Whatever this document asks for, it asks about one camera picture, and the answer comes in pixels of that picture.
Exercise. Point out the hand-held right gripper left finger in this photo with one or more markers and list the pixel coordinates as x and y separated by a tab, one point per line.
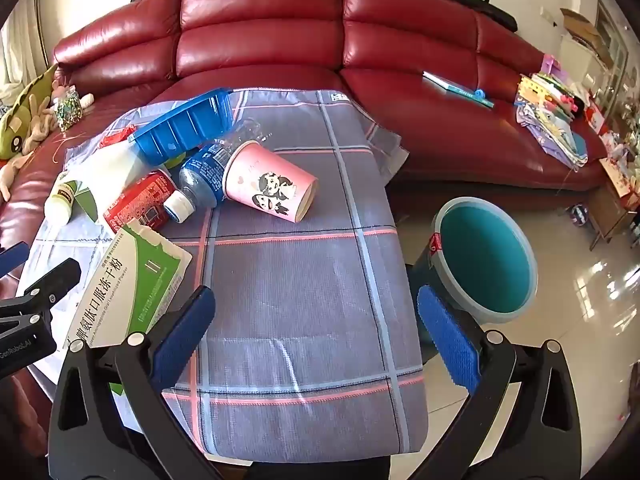
185	335

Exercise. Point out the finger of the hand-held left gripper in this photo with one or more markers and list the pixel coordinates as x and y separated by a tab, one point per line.
55	277
14	255

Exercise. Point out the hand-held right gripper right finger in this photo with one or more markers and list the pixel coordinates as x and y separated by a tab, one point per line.
447	335

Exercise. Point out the teal folding bucket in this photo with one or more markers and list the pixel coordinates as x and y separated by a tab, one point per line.
480	260

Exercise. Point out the white bottle green label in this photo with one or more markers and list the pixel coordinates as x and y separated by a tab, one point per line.
60	200

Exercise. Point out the green and white medicine box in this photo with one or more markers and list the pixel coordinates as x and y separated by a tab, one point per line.
130	280

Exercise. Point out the beige plush toy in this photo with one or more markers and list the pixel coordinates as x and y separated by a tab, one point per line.
10	172

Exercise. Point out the red soda can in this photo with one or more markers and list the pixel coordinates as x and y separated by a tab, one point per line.
145	200

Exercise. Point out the grey plaid cloth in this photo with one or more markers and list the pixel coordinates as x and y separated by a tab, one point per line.
300	270

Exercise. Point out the beige plush rabbit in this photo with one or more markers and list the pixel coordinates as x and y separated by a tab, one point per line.
40	122

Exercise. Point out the green plush toy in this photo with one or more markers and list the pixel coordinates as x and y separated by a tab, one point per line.
20	120

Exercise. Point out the glitter jar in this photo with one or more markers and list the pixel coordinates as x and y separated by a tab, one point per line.
67	112

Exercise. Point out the clear bottle blue label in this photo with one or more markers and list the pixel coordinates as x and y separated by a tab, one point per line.
202	175

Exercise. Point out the small white roll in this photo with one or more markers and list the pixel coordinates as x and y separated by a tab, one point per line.
88	101

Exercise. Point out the pink paper cup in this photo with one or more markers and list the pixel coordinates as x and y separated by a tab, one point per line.
260	175

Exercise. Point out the small dark floor toy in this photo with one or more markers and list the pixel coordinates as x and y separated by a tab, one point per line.
578	214

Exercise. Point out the blue plastic tray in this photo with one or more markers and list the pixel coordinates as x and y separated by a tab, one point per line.
180	130

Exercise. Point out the white curtain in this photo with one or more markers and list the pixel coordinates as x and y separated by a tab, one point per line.
20	55

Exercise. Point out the wooden side table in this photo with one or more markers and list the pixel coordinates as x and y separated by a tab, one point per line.
607	210

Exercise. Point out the pile of colourful fabrics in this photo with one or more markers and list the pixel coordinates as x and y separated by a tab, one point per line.
550	120

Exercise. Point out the teal book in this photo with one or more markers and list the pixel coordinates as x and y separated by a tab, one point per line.
457	87

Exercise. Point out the red leather sofa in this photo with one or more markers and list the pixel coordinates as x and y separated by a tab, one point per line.
260	15

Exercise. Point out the black bag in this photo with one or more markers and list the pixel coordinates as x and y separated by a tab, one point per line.
465	0

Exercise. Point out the cardboard box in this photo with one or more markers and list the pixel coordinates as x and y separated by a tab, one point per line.
580	25

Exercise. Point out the white glass cabinet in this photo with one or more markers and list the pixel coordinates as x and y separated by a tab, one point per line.
612	35

